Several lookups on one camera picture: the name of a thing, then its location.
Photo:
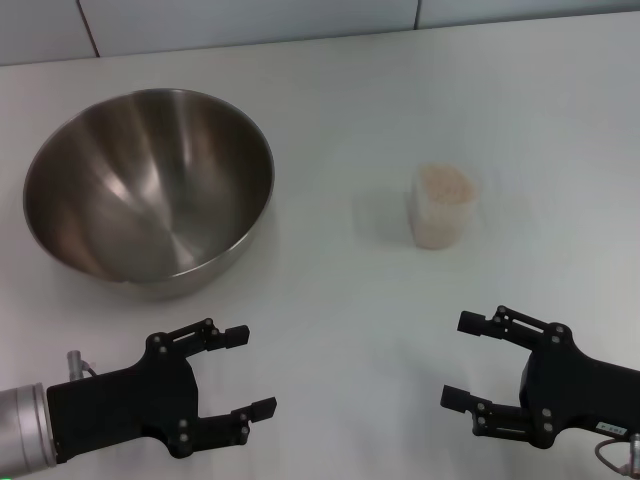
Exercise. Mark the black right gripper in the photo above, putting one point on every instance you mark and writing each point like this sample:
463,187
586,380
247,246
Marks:
585,390

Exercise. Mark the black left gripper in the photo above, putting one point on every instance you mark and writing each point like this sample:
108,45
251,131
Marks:
135,400

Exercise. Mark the clear plastic cup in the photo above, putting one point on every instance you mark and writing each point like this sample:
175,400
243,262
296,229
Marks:
442,225

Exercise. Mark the white rice grains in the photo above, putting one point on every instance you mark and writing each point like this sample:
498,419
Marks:
446,185

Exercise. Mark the stainless steel mixing bowl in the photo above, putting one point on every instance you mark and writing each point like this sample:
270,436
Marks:
150,200

